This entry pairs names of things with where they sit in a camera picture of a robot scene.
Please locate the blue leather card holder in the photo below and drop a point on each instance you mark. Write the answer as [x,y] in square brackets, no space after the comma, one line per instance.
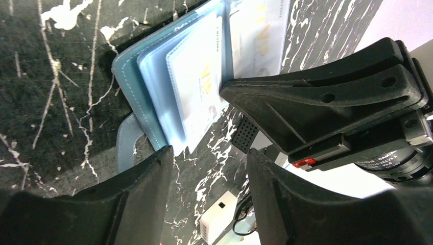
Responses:
[143,76]

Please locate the white small box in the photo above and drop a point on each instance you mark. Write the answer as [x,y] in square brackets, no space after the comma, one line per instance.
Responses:
[217,217]

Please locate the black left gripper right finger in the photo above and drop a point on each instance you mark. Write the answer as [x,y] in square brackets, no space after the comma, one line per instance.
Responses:
[291,210]

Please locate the dark grey perforated box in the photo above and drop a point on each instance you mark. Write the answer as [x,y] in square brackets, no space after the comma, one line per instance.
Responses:
[249,136]

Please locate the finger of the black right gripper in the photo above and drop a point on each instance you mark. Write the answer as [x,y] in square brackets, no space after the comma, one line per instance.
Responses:
[371,60]

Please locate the silver VIP card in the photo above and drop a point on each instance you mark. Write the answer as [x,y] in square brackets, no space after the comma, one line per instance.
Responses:
[257,30]
[195,68]

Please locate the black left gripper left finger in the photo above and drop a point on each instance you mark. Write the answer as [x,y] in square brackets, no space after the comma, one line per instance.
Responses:
[128,208]

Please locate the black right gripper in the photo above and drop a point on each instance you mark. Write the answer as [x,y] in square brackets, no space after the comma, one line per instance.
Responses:
[377,123]

